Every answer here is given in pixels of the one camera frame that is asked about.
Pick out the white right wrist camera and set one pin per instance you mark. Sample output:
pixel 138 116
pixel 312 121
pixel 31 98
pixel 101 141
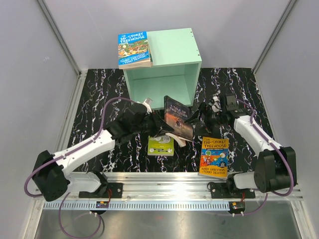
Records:
pixel 214 103

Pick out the lime green book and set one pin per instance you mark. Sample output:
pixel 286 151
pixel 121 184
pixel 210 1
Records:
pixel 161 146

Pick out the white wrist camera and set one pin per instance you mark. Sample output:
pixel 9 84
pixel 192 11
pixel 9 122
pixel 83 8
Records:
pixel 214 103
pixel 147 103

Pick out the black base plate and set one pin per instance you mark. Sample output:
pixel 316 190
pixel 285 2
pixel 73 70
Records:
pixel 113 189
pixel 221 191

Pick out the black marble pattern mat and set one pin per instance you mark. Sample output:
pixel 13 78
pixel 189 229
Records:
pixel 105 92

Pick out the blue 26-Storey Treehouse book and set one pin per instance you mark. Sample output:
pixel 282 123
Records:
pixel 134 50

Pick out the orange 130-Storey Treehouse book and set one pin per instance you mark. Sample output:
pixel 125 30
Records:
pixel 214 157

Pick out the mint green open box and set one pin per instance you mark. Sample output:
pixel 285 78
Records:
pixel 175 72

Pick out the green 104-Storey Treehouse book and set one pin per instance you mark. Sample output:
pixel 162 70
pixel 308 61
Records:
pixel 150 52

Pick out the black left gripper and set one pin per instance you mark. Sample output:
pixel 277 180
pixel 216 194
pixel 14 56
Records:
pixel 158 123

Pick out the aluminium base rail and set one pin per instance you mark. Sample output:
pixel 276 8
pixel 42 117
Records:
pixel 154 192

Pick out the dark Tale of Two Cities book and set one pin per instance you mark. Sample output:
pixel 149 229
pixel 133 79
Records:
pixel 176 115

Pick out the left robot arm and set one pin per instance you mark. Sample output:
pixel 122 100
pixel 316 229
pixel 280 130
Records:
pixel 54 174

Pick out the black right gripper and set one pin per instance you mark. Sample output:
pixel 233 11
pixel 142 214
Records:
pixel 195 118

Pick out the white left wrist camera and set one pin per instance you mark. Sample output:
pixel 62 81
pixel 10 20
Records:
pixel 147 103

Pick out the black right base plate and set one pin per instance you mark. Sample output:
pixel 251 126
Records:
pixel 221 191

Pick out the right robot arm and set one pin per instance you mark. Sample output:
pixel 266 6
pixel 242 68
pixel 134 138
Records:
pixel 275 170

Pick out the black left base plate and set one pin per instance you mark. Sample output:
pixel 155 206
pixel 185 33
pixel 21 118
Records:
pixel 113 189

